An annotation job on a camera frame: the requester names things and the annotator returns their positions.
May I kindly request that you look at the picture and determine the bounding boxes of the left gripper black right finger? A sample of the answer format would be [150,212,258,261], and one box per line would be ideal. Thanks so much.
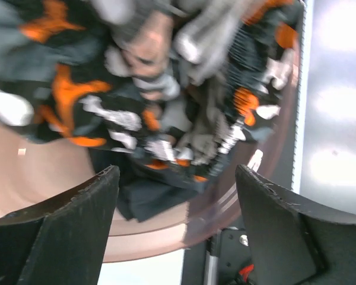
[236,165,356,284]

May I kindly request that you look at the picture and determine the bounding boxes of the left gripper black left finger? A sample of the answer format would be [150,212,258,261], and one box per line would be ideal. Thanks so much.
[0,166,120,285]

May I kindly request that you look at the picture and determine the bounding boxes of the orange black camouflage shorts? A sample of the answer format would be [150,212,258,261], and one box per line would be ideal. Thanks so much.
[0,1,303,184]

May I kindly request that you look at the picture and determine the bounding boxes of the dark navy shorts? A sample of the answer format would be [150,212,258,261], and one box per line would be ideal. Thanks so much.
[88,148,208,223]

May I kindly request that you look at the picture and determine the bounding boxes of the translucent pink laundry basket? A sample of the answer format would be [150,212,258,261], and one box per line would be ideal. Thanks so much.
[0,26,303,264]

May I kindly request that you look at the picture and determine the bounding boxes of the white cable duct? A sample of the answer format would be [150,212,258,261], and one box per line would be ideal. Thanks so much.
[291,0,315,194]

